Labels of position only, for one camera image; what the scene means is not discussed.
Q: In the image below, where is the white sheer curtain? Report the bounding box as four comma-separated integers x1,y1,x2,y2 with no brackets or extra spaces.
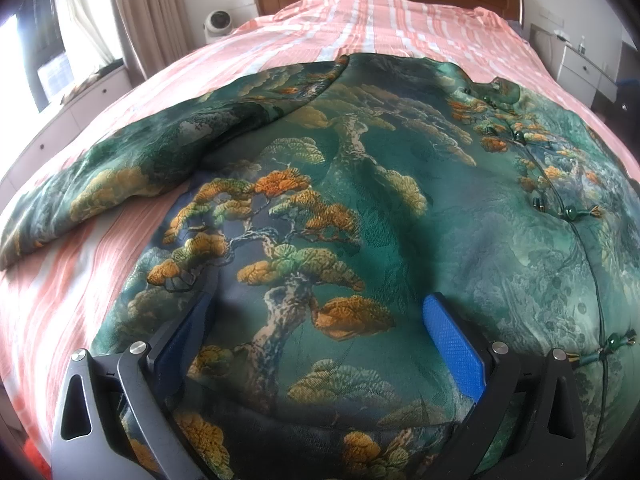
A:
52,0,123,68

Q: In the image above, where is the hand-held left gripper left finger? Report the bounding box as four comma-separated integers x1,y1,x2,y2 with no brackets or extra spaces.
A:
50,280,219,480

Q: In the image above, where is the green pine print jacket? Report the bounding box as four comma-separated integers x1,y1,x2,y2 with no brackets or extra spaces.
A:
0,52,640,480

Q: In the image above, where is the small white fan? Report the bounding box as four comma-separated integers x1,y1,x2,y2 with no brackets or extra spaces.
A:
202,10,240,46

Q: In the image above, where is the white nightstand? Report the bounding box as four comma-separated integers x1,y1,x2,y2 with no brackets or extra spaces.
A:
555,42,618,103

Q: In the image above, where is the pink striped bed sheet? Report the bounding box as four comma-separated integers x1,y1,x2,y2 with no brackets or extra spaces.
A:
0,0,640,480

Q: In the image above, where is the white drawer cabinet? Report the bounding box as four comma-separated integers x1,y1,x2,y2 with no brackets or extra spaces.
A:
25,60,146,181

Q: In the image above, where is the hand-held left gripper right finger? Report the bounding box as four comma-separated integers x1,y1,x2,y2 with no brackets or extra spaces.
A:
421,291,589,480

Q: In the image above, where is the beige curtain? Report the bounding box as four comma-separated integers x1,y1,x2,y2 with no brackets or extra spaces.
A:
105,0,196,81

